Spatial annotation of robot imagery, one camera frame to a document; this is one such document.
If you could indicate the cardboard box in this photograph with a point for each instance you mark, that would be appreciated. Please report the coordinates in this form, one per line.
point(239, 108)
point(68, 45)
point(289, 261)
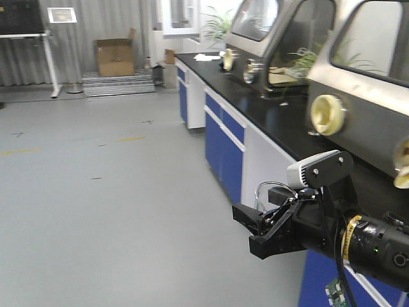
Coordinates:
point(115, 56)

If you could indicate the white standing desk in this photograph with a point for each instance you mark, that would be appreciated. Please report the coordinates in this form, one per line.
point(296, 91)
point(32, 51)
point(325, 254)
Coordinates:
point(26, 54)

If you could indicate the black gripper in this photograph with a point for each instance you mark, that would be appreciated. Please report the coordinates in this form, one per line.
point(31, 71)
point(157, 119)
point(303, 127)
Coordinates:
point(312, 220)

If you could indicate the metal floor grating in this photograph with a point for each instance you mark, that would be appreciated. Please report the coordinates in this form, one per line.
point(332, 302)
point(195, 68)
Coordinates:
point(140, 82)

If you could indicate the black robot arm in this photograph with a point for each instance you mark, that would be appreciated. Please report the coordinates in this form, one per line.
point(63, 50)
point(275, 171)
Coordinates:
point(377, 248)

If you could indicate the sign stand with pole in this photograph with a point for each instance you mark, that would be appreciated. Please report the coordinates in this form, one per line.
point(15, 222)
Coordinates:
point(64, 20)

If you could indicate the far steel glove box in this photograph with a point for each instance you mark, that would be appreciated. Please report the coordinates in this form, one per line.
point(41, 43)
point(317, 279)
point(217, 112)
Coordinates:
point(272, 45)

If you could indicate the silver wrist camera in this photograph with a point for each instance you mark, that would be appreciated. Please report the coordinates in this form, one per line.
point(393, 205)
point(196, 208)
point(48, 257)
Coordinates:
point(320, 170)

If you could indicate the green potted plant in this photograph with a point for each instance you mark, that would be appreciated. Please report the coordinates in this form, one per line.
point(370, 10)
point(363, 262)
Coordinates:
point(216, 26)

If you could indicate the blue white lab bench cabinet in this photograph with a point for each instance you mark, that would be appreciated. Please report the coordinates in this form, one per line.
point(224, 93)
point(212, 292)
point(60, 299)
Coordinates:
point(251, 139)

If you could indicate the steel glove box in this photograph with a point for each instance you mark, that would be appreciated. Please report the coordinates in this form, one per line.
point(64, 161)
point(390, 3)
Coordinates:
point(358, 94)
point(272, 45)

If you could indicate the grey curtain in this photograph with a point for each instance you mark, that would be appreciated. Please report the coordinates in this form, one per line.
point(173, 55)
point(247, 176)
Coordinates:
point(101, 20)

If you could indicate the near steel glove box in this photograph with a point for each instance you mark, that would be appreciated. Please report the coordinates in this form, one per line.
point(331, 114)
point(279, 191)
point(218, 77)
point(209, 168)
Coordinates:
point(358, 94)

